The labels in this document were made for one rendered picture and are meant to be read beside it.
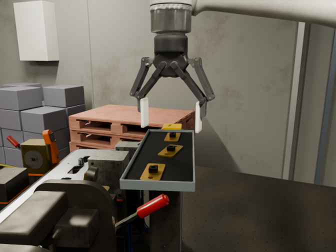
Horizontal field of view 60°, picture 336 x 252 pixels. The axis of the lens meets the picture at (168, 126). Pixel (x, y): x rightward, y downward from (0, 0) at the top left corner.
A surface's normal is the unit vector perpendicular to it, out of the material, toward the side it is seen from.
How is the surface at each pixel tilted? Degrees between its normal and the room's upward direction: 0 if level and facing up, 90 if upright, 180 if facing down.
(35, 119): 90
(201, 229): 0
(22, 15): 90
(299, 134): 90
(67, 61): 90
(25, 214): 0
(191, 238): 0
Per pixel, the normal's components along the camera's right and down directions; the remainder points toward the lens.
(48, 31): 0.92, 0.10
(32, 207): 0.00, -0.97
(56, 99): -0.41, 0.22
